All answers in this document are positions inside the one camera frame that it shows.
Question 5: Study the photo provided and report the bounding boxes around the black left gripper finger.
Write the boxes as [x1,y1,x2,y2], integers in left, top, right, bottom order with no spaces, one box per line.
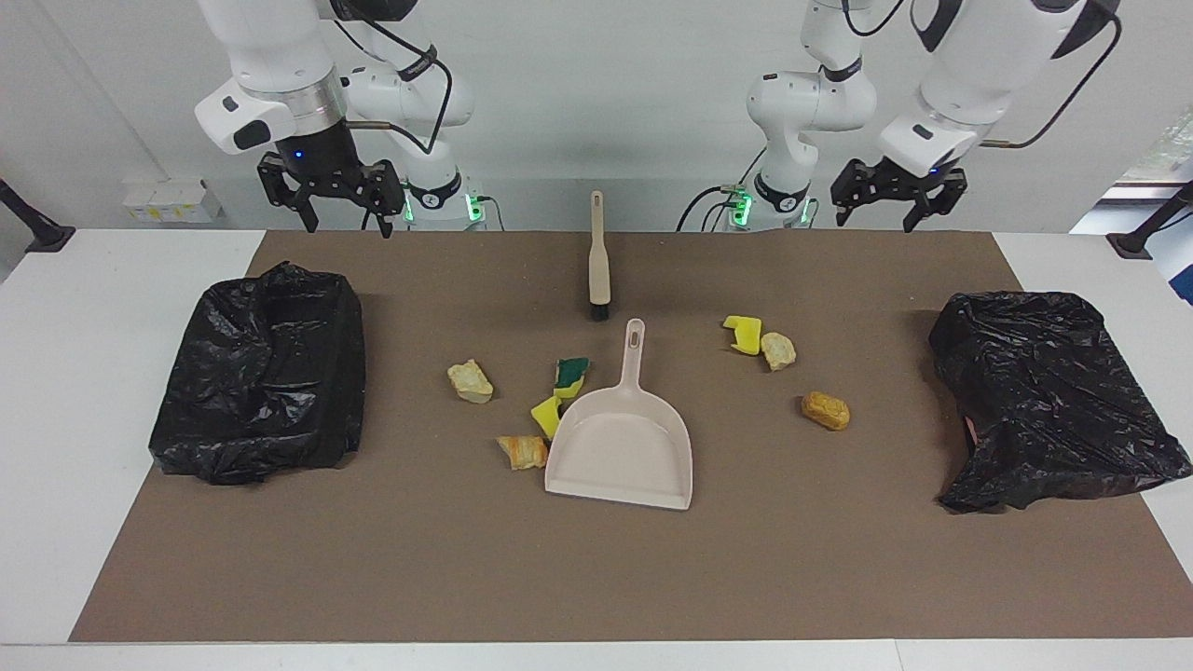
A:
[831,160,882,227]
[902,168,968,234]

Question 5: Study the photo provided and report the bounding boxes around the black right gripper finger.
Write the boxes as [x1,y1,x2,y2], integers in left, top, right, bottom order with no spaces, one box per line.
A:
[359,160,408,239]
[258,154,322,234]

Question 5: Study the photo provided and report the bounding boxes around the beige brush black bristles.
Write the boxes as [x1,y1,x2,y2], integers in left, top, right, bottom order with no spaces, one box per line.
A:
[588,191,612,322]

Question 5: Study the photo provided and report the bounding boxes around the brown bread roll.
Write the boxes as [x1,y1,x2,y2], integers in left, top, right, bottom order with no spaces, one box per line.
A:
[802,390,851,431]

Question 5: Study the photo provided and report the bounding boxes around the green yellow sponge piece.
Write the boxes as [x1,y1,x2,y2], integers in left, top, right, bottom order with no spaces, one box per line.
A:
[554,357,592,400]

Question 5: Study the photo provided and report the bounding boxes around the orange croissant piece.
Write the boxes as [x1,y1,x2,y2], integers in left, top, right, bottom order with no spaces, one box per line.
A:
[497,434,550,472]

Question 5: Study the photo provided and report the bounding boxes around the beige plastic dustpan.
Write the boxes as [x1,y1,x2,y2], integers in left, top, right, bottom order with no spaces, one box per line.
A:
[544,318,694,512]

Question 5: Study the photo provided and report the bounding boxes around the black trash bag bin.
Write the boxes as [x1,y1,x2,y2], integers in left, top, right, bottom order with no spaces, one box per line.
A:
[928,291,1193,514]
[149,261,366,486]

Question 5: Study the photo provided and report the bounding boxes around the white power strip boxes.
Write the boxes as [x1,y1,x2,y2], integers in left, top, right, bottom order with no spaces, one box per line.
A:
[121,177,225,225]

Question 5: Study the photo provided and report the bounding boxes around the light blue panel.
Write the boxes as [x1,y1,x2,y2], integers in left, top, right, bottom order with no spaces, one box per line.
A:
[1156,219,1193,308]

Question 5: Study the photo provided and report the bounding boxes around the brown table mat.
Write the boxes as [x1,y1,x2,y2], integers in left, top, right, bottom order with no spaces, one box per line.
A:
[68,230,1193,644]

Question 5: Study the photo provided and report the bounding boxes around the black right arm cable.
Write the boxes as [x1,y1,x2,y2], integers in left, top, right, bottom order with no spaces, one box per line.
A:
[331,9,455,157]

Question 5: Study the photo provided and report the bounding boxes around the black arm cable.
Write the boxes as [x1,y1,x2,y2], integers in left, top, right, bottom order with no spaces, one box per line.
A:
[979,9,1124,150]
[331,9,455,157]

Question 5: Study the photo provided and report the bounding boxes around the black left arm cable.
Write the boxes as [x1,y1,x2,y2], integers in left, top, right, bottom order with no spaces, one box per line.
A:
[979,9,1124,150]

